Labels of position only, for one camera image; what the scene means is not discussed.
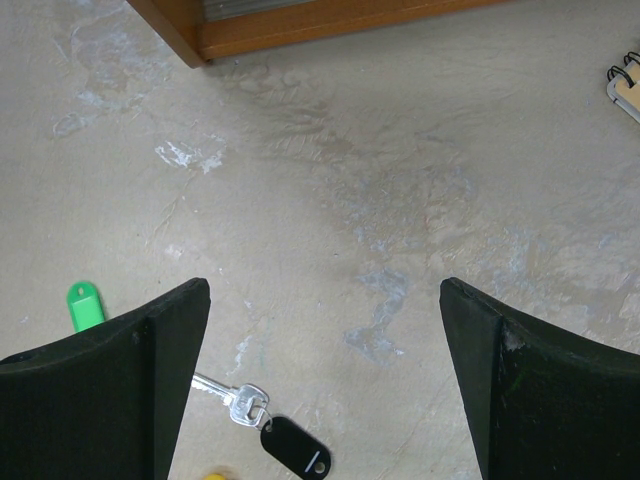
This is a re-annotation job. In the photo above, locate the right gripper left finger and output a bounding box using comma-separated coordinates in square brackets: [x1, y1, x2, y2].
[1, 278, 210, 479]

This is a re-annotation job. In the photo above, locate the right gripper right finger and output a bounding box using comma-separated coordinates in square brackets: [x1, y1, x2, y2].
[439, 277, 639, 479]

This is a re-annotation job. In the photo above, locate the key with green tag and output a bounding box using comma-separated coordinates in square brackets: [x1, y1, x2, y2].
[66, 281, 105, 333]

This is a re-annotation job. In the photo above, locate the key with yellow tag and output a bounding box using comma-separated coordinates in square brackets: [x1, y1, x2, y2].
[203, 473, 230, 480]

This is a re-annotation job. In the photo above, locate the key with black tag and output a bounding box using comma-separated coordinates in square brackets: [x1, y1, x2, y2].
[191, 373, 332, 479]

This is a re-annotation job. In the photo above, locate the wooden shelf rack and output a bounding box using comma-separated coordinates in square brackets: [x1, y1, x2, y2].
[129, 1, 491, 68]

